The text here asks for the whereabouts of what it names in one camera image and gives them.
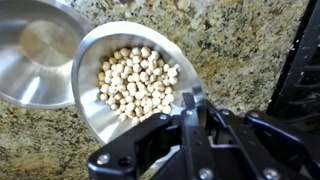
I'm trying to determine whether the stainless steel stove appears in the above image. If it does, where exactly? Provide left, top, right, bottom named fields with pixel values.
left=265, top=0, right=320, bottom=134

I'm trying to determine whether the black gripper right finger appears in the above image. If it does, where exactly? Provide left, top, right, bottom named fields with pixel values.
left=205, top=102, right=320, bottom=180

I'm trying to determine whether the pile of chickpeas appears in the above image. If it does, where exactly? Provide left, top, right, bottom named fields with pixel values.
left=96, top=46, right=180, bottom=123

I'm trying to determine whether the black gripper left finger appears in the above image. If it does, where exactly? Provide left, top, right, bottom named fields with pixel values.
left=86, top=92, right=215, bottom=180

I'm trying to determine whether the wide steel bowl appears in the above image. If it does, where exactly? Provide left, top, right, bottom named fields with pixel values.
left=0, top=0, right=92, bottom=111

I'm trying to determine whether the small steel bowl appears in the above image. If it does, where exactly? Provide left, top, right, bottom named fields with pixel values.
left=70, top=20, right=206, bottom=145

